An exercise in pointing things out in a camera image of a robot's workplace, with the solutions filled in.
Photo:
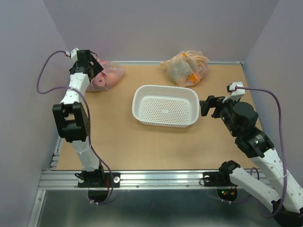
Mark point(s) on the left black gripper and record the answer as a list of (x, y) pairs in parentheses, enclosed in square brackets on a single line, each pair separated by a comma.
[(97, 67)]

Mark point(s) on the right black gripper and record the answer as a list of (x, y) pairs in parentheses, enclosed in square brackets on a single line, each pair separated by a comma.
[(206, 105)]

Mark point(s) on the pink plastic bag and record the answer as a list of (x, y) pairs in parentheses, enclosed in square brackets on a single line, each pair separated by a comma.
[(107, 78)]

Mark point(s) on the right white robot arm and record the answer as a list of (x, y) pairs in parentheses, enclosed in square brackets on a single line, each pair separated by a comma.
[(285, 192)]

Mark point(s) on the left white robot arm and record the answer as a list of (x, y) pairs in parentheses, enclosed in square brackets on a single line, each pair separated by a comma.
[(72, 121)]

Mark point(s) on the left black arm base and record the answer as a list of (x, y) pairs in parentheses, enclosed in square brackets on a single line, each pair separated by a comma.
[(95, 181)]

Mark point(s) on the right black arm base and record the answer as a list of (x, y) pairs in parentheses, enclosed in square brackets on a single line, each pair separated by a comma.
[(215, 179)]

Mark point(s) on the orange white plastic bag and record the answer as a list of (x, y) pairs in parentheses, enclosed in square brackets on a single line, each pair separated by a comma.
[(187, 68)]

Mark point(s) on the white perforated plastic basket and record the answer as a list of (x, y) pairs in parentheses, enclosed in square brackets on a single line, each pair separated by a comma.
[(165, 106)]

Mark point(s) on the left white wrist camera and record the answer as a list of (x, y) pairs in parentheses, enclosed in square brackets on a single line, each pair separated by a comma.
[(72, 55)]

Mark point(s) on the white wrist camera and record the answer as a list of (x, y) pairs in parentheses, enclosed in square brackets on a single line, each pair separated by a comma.
[(72, 55), (235, 91)]

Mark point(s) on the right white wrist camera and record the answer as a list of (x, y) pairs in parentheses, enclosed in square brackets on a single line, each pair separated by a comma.
[(235, 91)]

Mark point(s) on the aluminium front rail frame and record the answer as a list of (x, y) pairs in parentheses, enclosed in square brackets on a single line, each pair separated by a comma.
[(161, 169)]

